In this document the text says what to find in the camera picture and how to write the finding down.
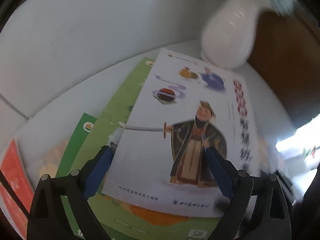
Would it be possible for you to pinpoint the brown wooden stool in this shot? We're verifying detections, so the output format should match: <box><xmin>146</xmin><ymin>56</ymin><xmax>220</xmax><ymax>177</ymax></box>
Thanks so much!
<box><xmin>246</xmin><ymin>10</ymin><xmax>320</xmax><ymax>125</ymax></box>

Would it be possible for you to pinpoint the white swordsman cover book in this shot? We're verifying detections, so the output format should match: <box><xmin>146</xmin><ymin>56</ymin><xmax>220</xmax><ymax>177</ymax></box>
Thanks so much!
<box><xmin>101</xmin><ymin>47</ymin><xmax>263</xmax><ymax>217</ymax></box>

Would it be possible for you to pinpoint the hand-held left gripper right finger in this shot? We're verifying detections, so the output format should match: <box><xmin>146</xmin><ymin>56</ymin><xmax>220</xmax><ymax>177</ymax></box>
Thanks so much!
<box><xmin>205</xmin><ymin>146</ymin><xmax>293</xmax><ymax>240</ymax></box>

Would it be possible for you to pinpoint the light green cover book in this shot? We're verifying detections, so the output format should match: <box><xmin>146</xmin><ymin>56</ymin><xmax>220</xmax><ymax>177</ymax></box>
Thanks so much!
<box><xmin>55</xmin><ymin>57</ymin><xmax>223</xmax><ymax>240</ymax></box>

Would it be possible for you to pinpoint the red cover book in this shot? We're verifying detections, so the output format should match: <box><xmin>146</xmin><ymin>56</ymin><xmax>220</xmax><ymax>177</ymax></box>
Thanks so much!
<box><xmin>0</xmin><ymin>139</ymin><xmax>35</xmax><ymax>240</ymax></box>

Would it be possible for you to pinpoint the white vase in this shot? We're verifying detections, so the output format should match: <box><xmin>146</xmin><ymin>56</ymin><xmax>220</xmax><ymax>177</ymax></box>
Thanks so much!
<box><xmin>200</xmin><ymin>0</ymin><xmax>273</xmax><ymax>69</ymax></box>

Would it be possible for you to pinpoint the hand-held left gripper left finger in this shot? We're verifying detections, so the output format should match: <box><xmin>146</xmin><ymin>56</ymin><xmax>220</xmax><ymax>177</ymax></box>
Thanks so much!
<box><xmin>26</xmin><ymin>145</ymin><xmax>117</xmax><ymax>240</ymax></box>

